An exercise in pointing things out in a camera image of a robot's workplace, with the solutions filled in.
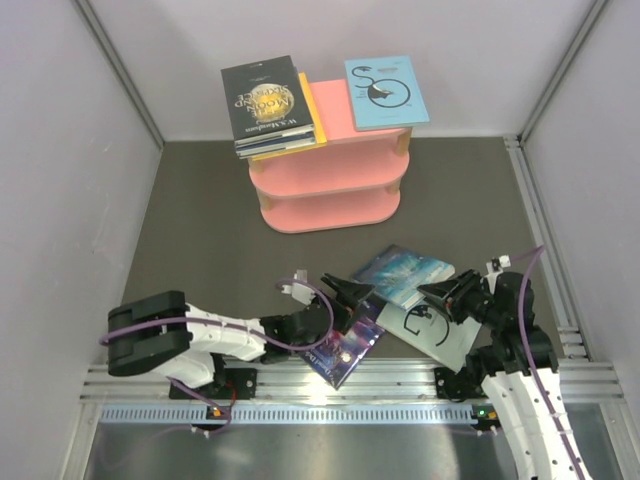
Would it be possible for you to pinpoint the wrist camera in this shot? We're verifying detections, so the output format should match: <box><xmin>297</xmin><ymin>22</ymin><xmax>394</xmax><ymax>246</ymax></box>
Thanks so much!
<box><xmin>486</xmin><ymin>255</ymin><xmax>511</xmax><ymax>279</ymax></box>
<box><xmin>276</xmin><ymin>269</ymin><xmax>316</xmax><ymax>305</ymax></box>

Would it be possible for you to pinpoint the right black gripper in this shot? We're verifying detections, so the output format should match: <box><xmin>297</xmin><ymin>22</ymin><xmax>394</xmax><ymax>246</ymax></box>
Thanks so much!
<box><xmin>418</xmin><ymin>267</ymin><xmax>505</xmax><ymax>328</ymax></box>

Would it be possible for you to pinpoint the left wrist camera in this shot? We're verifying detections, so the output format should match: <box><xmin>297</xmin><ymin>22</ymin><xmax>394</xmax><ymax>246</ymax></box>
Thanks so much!
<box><xmin>276</xmin><ymin>269</ymin><xmax>316</xmax><ymax>305</ymax></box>

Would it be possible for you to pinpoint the light blue cat book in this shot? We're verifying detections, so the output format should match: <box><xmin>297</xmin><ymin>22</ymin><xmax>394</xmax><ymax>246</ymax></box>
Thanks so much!
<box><xmin>344</xmin><ymin>55</ymin><xmax>430</xmax><ymax>131</ymax></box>

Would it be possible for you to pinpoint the navy blue book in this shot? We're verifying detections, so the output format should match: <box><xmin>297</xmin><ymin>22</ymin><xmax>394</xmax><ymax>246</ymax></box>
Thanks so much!
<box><xmin>235</xmin><ymin>126</ymin><xmax>316</xmax><ymax>158</ymax></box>

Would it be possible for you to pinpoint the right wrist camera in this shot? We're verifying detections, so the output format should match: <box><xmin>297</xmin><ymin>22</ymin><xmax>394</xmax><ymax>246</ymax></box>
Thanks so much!
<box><xmin>486</xmin><ymin>255</ymin><xmax>511</xmax><ymax>279</ymax></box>

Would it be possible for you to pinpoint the black mounting plate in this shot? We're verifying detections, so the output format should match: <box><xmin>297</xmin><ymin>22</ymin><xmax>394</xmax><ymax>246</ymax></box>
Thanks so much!
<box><xmin>195</xmin><ymin>368</ymin><xmax>258</xmax><ymax>400</ymax></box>
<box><xmin>433</xmin><ymin>367</ymin><xmax>486</xmax><ymax>403</ymax></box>

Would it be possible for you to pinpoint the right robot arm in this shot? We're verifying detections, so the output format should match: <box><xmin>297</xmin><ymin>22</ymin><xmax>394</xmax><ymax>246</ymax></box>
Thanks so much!
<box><xmin>418</xmin><ymin>270</ymin><xmax>590</xmax><ymax>479</ymax></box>

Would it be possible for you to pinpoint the black moon cover book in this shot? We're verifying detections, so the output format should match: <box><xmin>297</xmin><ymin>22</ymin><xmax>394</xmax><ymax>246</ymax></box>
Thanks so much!
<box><xmin>221</xmin><ymin>55</ymin><xmax>313</xmax><ymax>145</ymax></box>

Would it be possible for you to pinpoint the purple Robinson Crusoe book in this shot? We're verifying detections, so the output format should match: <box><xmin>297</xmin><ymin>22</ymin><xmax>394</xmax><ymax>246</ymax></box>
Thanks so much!
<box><xmin>299</xmin><ymin>296</ymin><xmax>385</xmax><ymax>390</ymax></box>

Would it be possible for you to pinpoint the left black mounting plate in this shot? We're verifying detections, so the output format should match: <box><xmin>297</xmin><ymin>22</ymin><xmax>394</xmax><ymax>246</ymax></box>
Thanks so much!
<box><xmin>195</xmin><ymin>368</ymin><xmax>258</xmax><ymax>400</ymax></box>

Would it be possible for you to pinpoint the yellow book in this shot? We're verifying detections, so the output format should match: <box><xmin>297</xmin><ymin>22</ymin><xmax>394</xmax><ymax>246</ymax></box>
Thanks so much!
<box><xmin>250</xmin><ymin>72</ymin><xmax>328</xmax><ymax>162</ymax></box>

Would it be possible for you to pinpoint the grey white book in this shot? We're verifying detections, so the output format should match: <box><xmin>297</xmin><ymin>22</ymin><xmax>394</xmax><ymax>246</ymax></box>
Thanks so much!
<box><xmin>376</xmin><ymin>302</ymin><xmax>481</xmax><ymax>373</ymax></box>

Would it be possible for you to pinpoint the pink three-tier shelf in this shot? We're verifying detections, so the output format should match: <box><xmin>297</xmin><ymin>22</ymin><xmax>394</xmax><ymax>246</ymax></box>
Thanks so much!
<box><xmin>248</xmin><ymin>79</ymin><xmax>412</xmax><ymax>234</ymax></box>

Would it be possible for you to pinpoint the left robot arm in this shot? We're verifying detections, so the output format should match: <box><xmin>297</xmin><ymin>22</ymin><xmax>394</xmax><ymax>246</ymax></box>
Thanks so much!
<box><xmin>99</xmin><ymin>270</ymin><xmax>381</xmax><ymax>398</ymax></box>

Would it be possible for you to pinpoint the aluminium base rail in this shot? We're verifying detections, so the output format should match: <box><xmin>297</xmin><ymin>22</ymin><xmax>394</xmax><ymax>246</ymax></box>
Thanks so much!
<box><xmin>79</xmin><ymin>355</ymin><xmax>626</xmax><ymax>426</ymax></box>

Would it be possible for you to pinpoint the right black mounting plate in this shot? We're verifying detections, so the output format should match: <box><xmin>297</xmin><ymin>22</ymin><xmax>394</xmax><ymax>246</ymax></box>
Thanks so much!
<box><xmin>433</xmin><ymin>367</ymin><xmax>486</xmax><ymax>403</ymax></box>

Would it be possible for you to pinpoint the teal ocean cover book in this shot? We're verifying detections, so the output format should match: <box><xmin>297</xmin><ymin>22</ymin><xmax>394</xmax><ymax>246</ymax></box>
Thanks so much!
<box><xmin>351</xmin><ymin>244</ymin><xmax>455</xmax><ymax>310</ymax></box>

